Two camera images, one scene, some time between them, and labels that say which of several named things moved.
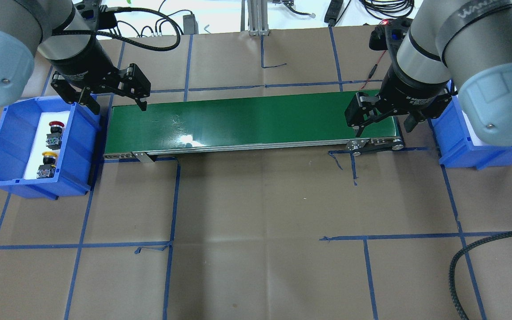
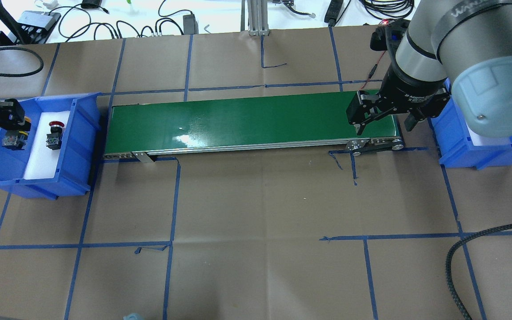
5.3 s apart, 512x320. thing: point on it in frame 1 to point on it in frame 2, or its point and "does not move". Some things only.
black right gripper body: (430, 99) does not move
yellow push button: (47, 170) to (14, 140)
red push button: (54, 138) does not move
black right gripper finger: (366, 109) does not move
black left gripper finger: (134, 83) to (9, 114)
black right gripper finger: (411, 120) does not move
